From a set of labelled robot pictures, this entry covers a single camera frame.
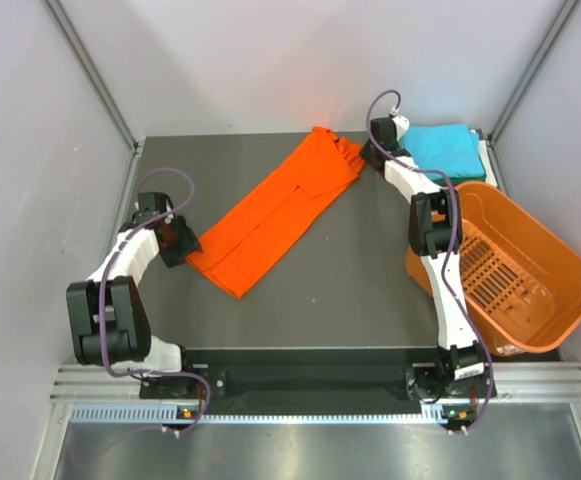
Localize orange t shirt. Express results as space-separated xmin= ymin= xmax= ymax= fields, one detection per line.
xmin=187 ymin=127 xmax=364 ymax=299

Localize folded green t shirt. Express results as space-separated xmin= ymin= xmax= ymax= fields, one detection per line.
xmin=429 ymin=174 xmax=487 ymax=185

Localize aluminium frame rail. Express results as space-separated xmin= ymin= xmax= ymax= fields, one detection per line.
xmin=41 ymin=0 xmax=139 ymax=151

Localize grey slotted cable duct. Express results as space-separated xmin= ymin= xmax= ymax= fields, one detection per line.
xmin=70 ymin=404 xmax=470 ymax=425

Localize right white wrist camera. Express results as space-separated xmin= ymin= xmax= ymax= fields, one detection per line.
xmin=389 ymin=106 xmax=410 ymax=141

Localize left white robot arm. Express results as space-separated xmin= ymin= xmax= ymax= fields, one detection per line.
xmin=66 ymin=192 xmax=201 ymax=397

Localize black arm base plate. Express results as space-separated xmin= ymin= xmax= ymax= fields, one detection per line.
xmin=138 ymin=347 xmax=499 ymax=416

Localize folded white t shirt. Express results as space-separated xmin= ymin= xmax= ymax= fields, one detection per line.
xmin=471 ymin=129 xmax=499 ymax=188

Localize orange plastic basket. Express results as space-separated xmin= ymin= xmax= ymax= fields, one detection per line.
xmin=403 ymin=180 xmax=581 ymax=356

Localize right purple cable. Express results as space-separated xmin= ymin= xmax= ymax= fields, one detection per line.
xmin=365 ymin=89 xmax=496 ymax=434

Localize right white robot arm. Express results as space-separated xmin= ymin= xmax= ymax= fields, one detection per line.
xmin=362 ymin=114 xmax=494 ymax=396

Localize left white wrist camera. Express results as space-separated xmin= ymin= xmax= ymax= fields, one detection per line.
xmin=132 ymin=197 xmax=174 ymax=226

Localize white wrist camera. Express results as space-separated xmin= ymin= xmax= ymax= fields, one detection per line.
xmin=389 ymin=106 xmax=410 ymax=141
xmin=132 ymin=197 xmax=174 ymax=226

